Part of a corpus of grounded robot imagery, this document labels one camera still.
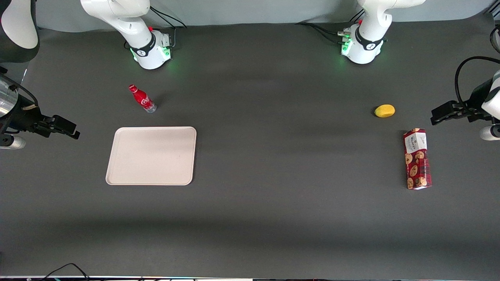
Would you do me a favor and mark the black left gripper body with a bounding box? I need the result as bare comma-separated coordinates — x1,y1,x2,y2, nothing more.
467,78,495,121

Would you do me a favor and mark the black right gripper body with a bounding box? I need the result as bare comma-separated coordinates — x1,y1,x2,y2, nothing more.
0,102,42,136

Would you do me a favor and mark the red coke bottle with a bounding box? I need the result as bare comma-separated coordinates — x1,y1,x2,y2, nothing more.
129,84,157,114

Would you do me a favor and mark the beige plastic tray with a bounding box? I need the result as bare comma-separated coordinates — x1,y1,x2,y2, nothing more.
105,126,197,186

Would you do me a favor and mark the red tartan cookie box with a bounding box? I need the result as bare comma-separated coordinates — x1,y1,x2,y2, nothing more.
403,128,433,190

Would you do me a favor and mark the yellow lemon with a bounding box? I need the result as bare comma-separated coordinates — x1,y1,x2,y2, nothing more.
374,104,396,118

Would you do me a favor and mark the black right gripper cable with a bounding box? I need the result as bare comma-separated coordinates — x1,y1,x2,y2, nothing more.
0,73,39,109

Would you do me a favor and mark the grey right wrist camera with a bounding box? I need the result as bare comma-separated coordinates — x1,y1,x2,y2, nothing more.
0,135,27,150

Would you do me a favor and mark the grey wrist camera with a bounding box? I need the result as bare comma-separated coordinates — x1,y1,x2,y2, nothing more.
0,135,27,150
480,124,500,141

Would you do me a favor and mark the black left gripper cable loop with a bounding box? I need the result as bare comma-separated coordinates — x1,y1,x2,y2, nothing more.
454,56,500,110

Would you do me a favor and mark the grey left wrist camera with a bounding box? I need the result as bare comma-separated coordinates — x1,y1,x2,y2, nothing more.
480,124,500,141

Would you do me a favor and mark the black cable at table edge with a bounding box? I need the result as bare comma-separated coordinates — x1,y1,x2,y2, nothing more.
39,263,91,281

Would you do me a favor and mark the black right arm base cable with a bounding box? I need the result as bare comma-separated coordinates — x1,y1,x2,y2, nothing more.
150,5,188,28

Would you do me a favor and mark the black arm base cable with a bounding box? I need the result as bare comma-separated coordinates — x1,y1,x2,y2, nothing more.
150,5,188,28
295,22,351,44

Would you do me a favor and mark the black left arm base cable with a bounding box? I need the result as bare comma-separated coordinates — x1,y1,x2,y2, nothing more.
295,22,351,44

